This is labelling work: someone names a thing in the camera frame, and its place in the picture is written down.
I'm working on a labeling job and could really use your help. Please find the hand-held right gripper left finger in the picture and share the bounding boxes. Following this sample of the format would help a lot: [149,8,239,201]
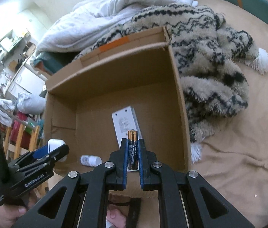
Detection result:
[12,138,128,228]

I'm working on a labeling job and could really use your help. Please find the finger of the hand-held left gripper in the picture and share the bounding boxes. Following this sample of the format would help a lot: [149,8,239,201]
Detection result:
[18,144,70,174]
[13,147,50,166]

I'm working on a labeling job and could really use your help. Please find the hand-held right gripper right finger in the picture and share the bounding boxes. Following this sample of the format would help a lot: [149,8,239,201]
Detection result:
[137,138,255,228]

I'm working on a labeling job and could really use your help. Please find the white charger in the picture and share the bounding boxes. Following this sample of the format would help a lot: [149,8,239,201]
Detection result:
[47,139,67,162]

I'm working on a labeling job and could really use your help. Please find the black and gold battery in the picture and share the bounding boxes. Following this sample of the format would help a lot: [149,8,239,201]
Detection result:
[127,129,139,171]

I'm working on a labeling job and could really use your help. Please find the cardboard box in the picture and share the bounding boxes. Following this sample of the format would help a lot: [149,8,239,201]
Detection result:
[43,26,192,199]

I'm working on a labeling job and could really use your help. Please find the person's left hand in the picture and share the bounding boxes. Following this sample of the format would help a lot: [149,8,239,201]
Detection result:
[0,190,41,228]

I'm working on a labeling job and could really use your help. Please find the wooden rack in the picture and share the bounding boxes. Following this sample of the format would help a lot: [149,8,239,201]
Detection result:
[0,95,41,158]

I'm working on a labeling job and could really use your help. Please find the red suitcase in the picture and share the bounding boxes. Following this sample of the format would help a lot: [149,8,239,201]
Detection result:
[10,113,36,148]

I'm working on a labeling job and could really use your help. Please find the small white bottle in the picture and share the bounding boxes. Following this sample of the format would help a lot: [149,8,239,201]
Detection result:
[80,155,102,167]

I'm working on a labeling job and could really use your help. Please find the white flat plastic device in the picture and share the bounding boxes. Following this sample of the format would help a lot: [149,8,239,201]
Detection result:
[112,106,140,149]

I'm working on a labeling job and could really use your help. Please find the white plastic bag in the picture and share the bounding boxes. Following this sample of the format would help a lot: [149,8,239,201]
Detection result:
[17,92,46,113]

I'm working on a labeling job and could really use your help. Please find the white clothes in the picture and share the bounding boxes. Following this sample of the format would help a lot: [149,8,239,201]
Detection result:
[0,97,14,127]

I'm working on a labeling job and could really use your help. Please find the teal cloth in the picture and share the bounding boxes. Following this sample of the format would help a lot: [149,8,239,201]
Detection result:
[33,52,75,77]

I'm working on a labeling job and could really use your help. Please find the tan bed sheet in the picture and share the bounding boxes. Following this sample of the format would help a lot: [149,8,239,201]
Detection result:
[46,0,268,228]

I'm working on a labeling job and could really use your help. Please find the white cabinet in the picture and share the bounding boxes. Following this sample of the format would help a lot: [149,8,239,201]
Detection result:
[0,28,38,76]

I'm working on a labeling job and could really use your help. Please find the beige black patterned fleece blanket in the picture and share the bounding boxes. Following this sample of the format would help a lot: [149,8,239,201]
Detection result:
[73,3,268,163]

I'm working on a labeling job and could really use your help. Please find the white duvet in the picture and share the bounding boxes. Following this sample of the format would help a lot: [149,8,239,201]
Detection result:
[36,0,198,53]

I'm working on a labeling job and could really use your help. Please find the teal cushion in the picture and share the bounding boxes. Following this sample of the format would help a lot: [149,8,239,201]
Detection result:
[210,0,268,38]

